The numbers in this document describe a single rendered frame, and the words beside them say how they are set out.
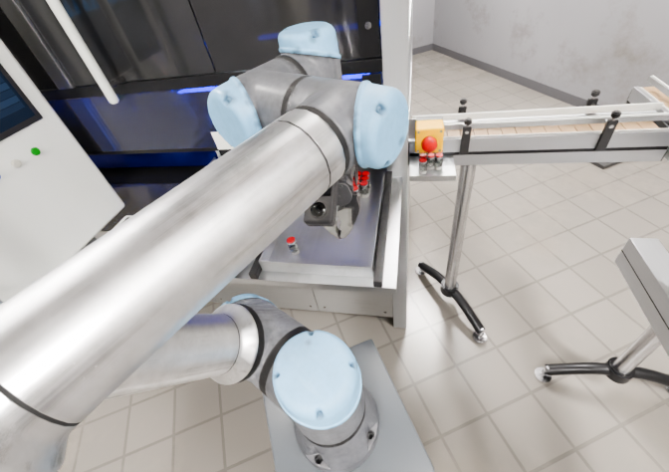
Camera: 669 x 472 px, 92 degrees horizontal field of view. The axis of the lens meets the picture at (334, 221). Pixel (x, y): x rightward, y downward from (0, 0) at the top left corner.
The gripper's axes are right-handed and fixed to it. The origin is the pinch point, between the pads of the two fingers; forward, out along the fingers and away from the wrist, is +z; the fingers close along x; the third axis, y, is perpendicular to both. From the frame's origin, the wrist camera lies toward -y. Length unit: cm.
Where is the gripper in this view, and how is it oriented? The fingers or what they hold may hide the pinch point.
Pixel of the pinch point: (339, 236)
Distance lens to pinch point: 62.8
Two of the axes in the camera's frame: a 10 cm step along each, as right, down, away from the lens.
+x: -9.7, -0.2, 2.3
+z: 1.4, 7.3, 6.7
